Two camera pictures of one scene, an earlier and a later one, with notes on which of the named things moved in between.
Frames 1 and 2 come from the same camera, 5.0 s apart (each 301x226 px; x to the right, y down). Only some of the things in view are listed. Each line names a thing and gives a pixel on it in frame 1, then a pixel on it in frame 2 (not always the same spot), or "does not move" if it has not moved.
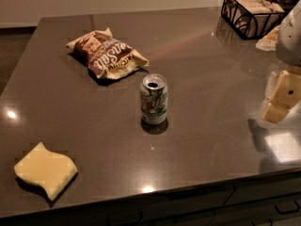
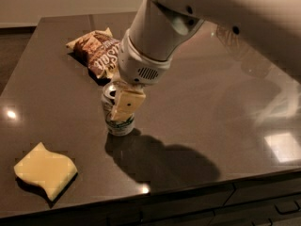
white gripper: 290,37 to 137,65
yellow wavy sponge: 51,170 does not move
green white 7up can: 154,100 to 118,128
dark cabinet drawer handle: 287,207 does not move
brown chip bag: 105,56 does not move
